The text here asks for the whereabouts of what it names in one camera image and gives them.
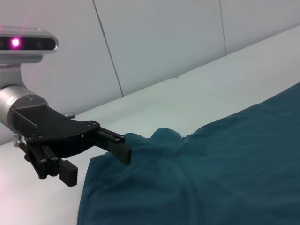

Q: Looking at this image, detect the silver left camera mount bracket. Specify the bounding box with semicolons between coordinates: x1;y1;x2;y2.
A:
0;62;24;91

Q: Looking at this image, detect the silver left wrist depth camera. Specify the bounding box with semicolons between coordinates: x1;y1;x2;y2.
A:
0;24;60;64

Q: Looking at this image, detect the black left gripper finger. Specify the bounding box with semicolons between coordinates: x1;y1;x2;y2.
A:
24;140;79;188
93;127;133;165

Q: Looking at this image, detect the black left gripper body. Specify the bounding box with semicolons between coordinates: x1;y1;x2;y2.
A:
9;105;101;160

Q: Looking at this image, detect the teal blue shirt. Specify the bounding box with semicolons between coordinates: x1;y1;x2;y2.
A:
77;82;300;225

